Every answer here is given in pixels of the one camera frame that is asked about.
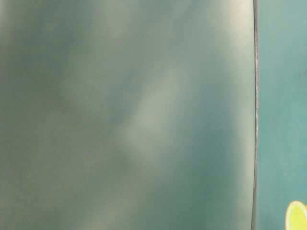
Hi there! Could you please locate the yellow-green rounded object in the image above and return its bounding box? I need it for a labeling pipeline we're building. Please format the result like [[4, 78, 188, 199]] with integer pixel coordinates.
[[285, 201, 307, 230]]

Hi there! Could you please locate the large blurry grey-green panel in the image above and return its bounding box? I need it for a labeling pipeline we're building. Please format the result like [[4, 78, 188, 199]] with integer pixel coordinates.
[[0, 0, 255, 230]]

